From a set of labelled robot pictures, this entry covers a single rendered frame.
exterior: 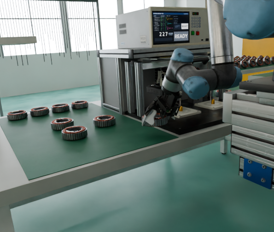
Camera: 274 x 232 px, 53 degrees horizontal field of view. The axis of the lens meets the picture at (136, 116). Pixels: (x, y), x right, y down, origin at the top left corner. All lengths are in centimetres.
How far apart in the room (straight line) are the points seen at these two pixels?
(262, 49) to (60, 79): 509
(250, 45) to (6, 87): 565
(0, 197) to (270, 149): 77
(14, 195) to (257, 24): 79
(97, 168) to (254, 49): 468
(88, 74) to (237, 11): 755
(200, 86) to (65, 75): 709
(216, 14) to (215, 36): 7
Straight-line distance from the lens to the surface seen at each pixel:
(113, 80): 164
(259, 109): 78
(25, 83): 763
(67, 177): 95
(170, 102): 105
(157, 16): 151
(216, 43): 99
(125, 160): 102
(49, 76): 775
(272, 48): 522
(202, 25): 172
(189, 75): 91
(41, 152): 115
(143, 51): 142
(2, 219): 100
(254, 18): 61
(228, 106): 84
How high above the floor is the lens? 115
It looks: 15 degrees down
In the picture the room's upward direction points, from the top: 3 degrees counter-clockwise
